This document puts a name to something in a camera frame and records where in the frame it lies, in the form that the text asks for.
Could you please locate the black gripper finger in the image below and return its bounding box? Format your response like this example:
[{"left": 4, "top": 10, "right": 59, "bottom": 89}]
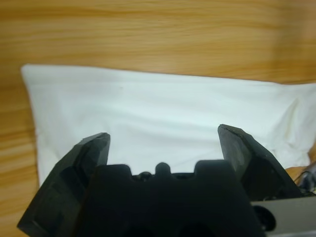
[
  {"left": 16, "top": 132, "right": 111, "bottom": 237},
  {"left": 217, "top": 123, "right": 305, "bottom": 201}
]

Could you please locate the white T-shirt black logo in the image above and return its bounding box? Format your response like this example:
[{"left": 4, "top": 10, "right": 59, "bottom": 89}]
[{"left": 21, "top": 63, "right": 316, "bottom": 187}]

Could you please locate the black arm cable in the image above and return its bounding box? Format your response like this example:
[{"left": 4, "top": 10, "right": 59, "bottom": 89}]
[{"left": 295, "top": 164, "right": 316, "bottom": 198}]

